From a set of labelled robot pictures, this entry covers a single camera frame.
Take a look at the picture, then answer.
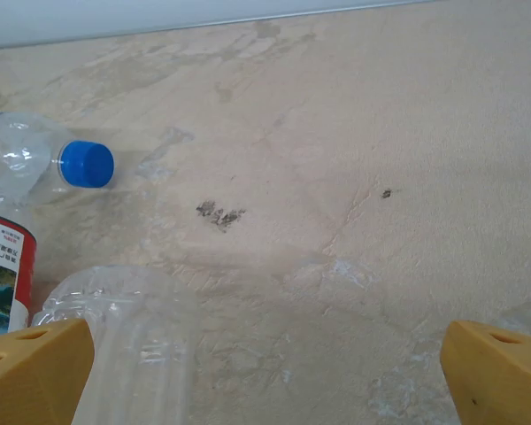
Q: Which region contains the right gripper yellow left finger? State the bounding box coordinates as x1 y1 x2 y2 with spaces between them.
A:
0 317 95 425

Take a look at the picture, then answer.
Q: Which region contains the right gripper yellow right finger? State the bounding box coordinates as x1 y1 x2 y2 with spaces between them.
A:
439 320 531 425

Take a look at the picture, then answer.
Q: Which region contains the clear bottle red label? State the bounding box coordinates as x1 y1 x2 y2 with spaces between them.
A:
0 211 38 334

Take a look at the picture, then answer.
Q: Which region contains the clear bottle blue white label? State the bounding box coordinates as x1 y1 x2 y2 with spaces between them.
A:
0 110 115 209

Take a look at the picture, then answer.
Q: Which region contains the clear unlabelled plastic bottle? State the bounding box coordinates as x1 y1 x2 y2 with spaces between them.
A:
29 264 201 425

